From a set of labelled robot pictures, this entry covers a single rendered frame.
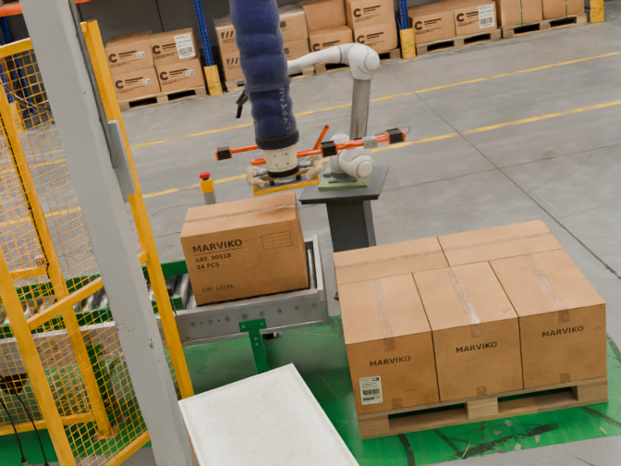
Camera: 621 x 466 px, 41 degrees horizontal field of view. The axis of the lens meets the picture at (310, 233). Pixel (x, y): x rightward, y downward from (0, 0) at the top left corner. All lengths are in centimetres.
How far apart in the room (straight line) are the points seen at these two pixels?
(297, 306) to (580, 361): 140
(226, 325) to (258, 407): 165
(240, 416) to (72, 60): 138
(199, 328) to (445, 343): 127
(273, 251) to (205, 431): 178
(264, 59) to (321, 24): 789
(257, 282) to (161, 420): 101
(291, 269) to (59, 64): 176
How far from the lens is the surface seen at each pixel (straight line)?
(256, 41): 399
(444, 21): 1178
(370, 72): 465
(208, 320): 425
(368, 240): 512
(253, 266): 426
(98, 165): 317
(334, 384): 451
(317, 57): 472
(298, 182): 416
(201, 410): 270
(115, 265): 331
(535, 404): 419
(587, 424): 411
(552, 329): 395
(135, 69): 1142
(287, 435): 250
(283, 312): 421
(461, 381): 398
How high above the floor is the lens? 252
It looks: 23 degrees down
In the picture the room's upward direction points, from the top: 10 degrees counter-clockwise
